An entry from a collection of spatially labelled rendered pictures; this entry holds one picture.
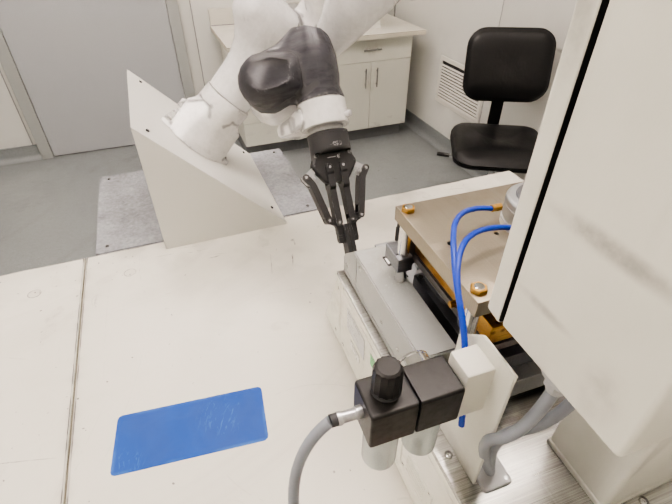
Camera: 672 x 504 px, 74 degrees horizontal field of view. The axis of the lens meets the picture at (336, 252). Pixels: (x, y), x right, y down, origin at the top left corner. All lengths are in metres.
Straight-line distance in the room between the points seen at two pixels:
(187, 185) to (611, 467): 0.89
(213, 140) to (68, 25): 2.41
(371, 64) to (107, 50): 1.71
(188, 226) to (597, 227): 0.95
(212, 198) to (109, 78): 2.51
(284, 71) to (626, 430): 0.69
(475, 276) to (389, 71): 2.93
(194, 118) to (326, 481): 0.82
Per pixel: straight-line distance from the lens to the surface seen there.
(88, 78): 3.54
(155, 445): 0.79
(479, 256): 0.49
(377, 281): 0.61
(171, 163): 1.03
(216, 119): 1.12
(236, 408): 0.79
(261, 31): 1.08
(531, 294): 0.33
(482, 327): 0.51
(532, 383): 0.60
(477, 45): 2.41
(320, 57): 0.83
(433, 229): 0.52
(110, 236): 1.24
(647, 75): 0.25
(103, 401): 0.87
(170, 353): 0.90
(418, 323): 0.56
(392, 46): 3.30
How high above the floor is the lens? 1.40
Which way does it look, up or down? 38 degrees down
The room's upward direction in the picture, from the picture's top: straight up
